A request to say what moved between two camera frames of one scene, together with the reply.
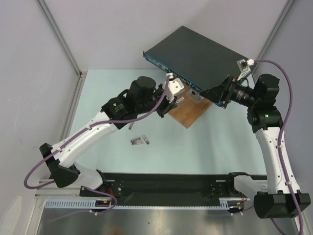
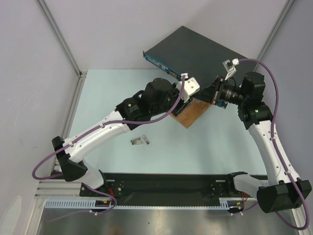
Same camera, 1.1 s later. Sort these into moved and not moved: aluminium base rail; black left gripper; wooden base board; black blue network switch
Moved: black left gripper
Not moved: wooden base board; black blue network switch; aluminium base rail
